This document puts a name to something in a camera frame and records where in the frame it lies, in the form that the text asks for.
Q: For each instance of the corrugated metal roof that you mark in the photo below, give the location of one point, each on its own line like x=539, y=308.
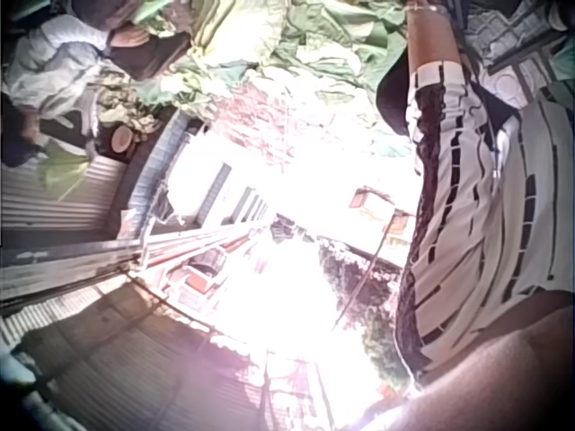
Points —
x=135, y=359

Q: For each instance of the green leaf sheet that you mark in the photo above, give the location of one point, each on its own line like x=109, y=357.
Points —
x=60, y=173

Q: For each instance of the round wooden chopping block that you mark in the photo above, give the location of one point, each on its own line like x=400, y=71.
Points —
x=121, y=137

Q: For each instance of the building with orange signs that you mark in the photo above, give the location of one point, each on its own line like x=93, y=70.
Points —
x=375, y=208

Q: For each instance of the green tree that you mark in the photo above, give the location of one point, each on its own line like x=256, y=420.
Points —
x=359, y=287

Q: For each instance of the blue pillar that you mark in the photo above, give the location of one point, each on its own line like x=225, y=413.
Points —
x=157, y=167

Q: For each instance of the heap of green leaves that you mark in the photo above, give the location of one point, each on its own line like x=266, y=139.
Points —
x=323, y=40

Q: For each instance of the corrugated metal shutter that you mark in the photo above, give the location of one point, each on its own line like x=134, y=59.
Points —
x=67, y=206

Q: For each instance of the grey metal awning beam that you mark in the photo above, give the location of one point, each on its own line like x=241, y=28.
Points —
x=67, y=266

